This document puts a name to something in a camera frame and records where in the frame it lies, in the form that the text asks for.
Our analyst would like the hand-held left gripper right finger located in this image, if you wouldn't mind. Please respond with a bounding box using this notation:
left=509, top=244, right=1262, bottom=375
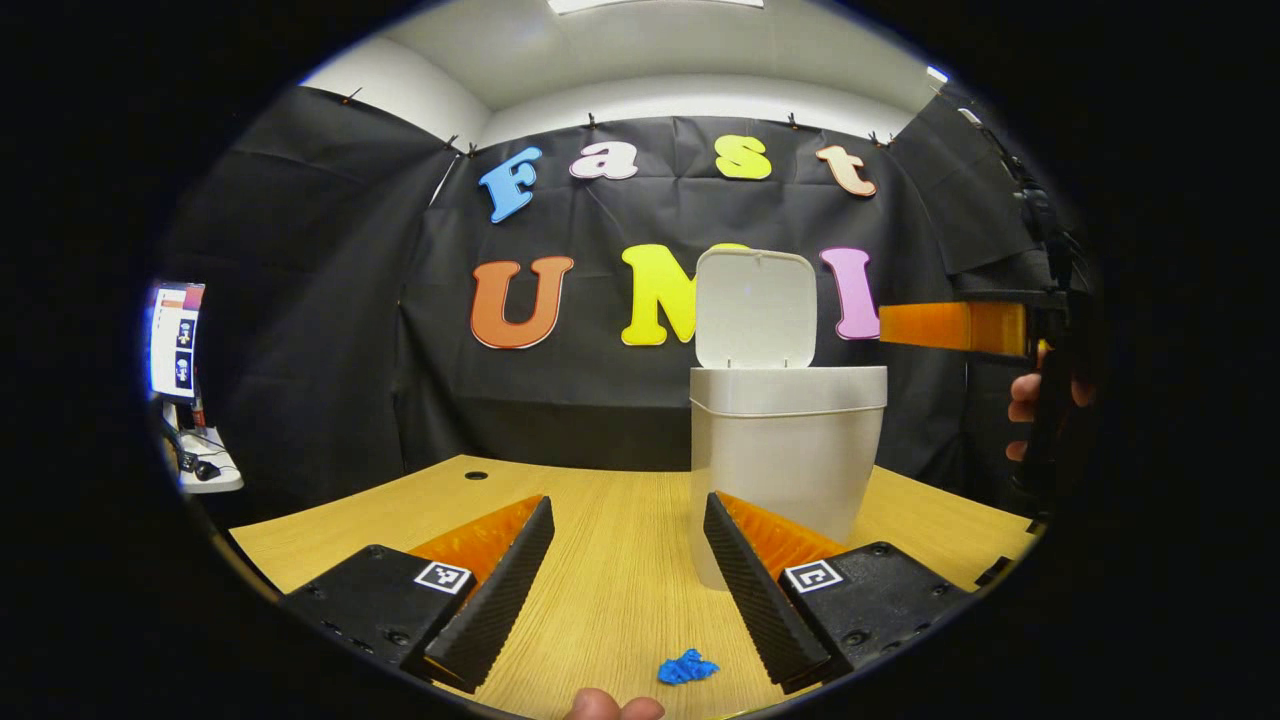
left=703, top=490, right=973, bottom=696

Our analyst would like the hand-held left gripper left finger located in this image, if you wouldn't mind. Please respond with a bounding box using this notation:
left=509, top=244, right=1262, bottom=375
left=283, top=494, right=556, bottom=694

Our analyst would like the blue paper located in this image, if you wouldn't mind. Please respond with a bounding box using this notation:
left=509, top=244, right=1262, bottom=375
left=657, top=648, right=721, bottom=686

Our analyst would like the white desktop garbage bin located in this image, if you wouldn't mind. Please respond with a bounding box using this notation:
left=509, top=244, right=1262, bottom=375
left=688, top=247, right=889, bottom=591

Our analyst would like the wooden desktop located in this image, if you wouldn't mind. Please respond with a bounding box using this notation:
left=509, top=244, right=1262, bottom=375
left=228, top=455, right=1041, bottom=720

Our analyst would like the black backdrop cloth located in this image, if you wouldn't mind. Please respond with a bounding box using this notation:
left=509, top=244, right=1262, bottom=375
left=165, top=85, right=1096, bottom=521

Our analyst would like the white side table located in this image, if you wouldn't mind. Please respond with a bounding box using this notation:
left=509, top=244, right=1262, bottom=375
left=160, top=425, right=244, bottom=494

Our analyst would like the computer monitor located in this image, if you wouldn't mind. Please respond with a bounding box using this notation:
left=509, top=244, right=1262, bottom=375
left=148, top=282, right=206, bottom=403

